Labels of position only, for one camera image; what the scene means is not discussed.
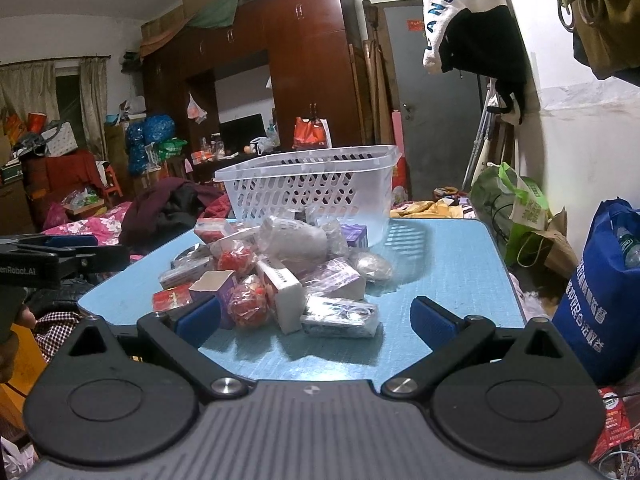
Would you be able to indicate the red snack packet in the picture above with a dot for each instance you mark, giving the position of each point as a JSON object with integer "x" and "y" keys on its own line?
{"x": 250, "y": 302}
{"x": 237, "y": 257}

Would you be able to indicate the grey door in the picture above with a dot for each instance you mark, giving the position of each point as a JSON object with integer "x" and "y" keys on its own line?
{"x": 430, "y": 125}

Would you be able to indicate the red white box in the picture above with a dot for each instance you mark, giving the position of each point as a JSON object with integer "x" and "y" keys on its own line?
{"x": 212, "y": 230}

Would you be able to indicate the brown paper bag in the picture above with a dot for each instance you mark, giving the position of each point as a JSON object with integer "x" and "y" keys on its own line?
{"x": 550, "y": 250}

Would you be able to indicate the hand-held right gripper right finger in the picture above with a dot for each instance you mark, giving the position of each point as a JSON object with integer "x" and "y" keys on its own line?
{"x": 432, "y": 319}

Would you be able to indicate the blue plastic bags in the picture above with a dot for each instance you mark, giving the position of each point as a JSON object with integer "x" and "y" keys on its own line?
{"x": 150, "y": 140}

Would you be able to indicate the brown wooden wardrobe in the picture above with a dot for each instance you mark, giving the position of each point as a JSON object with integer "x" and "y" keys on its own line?
{"x": 310, "y": 60}

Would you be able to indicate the black television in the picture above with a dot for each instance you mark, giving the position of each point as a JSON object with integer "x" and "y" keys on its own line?
{"x": 243, "y": 132}

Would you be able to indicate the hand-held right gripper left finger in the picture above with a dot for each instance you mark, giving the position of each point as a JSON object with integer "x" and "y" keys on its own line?
{"x": 199, "y": 314}

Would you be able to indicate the purple printed box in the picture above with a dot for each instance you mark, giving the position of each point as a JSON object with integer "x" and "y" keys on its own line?
{"x": 340, "y": 316}

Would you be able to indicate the white purple box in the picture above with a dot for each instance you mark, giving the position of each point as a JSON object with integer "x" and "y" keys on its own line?
{"x": 215, "y": 290}
{"x": 337, "y": 280}

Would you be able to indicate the green cloth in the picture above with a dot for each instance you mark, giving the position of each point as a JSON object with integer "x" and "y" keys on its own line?
{"x": 240, "y": 2}

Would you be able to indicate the yellow cloth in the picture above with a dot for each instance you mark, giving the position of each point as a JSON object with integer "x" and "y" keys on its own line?
{"x": 425, "y": 208}

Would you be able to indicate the pink floral blanket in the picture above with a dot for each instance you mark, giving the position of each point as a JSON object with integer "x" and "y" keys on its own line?
{"x": 85, "y": 222}

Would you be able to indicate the round clear item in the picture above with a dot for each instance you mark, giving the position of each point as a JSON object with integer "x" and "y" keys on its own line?
{"x": 372, "y": 266}

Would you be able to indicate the plaid cloth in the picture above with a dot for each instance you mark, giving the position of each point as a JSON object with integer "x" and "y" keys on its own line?
{"x": 55, "y": 332}

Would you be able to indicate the white plastic basket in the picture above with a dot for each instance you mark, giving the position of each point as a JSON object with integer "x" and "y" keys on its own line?
{"x": 310, "y": 195}

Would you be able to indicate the person's left hand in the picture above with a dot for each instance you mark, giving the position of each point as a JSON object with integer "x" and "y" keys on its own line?
{"x": 24, "y": 319}

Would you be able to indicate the orange white plastic bag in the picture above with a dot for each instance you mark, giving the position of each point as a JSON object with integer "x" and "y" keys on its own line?
{"x": 311, "y": 134}

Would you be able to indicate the dark red clothing pile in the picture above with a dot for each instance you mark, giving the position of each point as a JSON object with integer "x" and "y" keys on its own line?
{"x": 165, "y": 210}

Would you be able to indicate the small purple box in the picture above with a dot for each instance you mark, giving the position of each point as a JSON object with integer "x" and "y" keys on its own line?
{"x": 354, "y": 236}

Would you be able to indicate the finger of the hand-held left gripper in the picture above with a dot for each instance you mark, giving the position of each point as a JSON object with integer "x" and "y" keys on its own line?
{"x": 95, "y": 260}
{"x": 70, "y": 241}

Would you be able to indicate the blue fabric bag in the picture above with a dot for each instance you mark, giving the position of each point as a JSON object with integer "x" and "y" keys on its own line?
{"x": 600, "y": 300}

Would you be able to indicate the cardboard boxes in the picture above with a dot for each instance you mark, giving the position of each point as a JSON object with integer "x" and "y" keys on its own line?
{"x": 175, "y": 10}

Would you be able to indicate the pink roll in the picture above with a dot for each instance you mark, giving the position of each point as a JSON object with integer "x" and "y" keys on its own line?
{"x": 399, "y": 127}

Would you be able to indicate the small white red plastic bag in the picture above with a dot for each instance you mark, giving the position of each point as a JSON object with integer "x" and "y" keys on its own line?
{"x": 197, "y": 109}

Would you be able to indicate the metal crutches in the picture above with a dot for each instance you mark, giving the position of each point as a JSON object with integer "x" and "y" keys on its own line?
{"x": 482, "y": 130}

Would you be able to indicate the red printed packet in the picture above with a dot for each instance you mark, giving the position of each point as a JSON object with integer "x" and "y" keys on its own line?
{"x": 617, "y": 425}

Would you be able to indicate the patterned curtain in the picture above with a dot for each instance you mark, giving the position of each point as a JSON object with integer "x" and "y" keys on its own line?
{"x": 92, "y": 100}

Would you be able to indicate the clear plastic bundle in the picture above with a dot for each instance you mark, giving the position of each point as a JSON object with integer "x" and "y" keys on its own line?
{"x": 295, "y": 237}

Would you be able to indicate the olive hanging bag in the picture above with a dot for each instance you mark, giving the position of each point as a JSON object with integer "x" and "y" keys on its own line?
{"x": 612, "y": 20}

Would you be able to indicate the green white shopping bag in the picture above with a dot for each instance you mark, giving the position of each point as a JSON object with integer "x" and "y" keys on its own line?
{"x": 520, "y": 205}

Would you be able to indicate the red draped cloth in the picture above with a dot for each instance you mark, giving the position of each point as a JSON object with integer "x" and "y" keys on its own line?
{"x": 65, "y": 172}

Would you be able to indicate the black hanging garment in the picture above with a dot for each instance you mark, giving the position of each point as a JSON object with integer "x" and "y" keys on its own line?
{"x": 487, "y": 50}

